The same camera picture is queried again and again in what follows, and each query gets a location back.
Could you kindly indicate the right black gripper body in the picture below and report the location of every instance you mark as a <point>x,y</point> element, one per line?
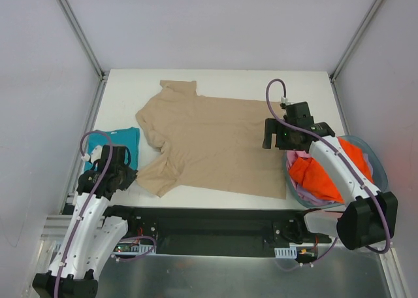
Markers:
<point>271,132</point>

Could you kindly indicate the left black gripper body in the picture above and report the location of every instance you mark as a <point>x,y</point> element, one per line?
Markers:
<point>127,177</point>

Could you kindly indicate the beige t shirt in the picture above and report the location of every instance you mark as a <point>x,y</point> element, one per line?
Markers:
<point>208,142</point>

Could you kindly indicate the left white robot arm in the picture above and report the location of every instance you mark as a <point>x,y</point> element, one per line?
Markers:
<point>91,237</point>

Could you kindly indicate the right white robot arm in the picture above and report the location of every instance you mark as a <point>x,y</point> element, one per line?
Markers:
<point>369,218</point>

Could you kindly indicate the pink t shirt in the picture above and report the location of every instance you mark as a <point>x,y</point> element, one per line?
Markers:
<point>297,166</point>

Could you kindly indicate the orange t shirt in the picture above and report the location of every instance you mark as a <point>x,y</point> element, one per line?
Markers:
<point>359,158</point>

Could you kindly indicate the translucent blue laundry basket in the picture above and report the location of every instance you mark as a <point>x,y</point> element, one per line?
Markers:
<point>379,175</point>

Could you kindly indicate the lavender t shirt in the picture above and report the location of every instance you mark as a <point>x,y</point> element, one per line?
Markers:
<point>321,187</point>

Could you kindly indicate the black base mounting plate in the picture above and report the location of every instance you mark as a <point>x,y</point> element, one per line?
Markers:
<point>216,232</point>

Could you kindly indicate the left white cable duct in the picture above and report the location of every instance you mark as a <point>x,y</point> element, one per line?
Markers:
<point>129,249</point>

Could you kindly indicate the white cable duct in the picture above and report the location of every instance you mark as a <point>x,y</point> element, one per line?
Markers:
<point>129,249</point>
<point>286,253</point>

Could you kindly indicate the aluminium front rail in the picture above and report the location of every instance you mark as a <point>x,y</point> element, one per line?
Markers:
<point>56,228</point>

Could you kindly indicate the right white cable duct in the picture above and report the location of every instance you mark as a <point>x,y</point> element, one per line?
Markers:
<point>286,253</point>

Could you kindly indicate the right aluminium frame post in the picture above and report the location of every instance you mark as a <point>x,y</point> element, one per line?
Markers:
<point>355,40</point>

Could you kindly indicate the aluminium frame post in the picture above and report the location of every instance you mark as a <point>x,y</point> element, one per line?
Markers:
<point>81,37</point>
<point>355,40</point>

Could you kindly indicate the left aluminium frame post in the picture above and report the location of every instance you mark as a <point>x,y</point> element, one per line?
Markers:
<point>81,37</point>

